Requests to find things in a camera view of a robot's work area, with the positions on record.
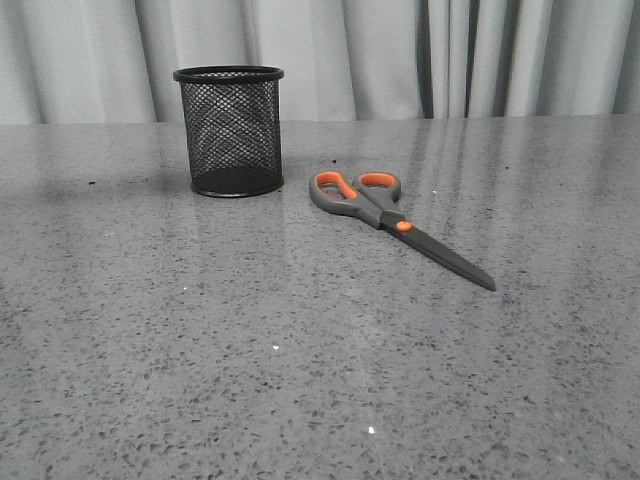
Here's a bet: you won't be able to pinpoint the black mesh pen cup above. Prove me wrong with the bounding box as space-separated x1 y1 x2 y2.
173 65 284 198

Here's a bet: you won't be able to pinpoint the grey curtain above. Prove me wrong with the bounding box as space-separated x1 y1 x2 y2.
1 1 639 124

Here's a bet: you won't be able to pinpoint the grey orange scissors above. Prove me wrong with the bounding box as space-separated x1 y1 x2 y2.
309 171 497 291

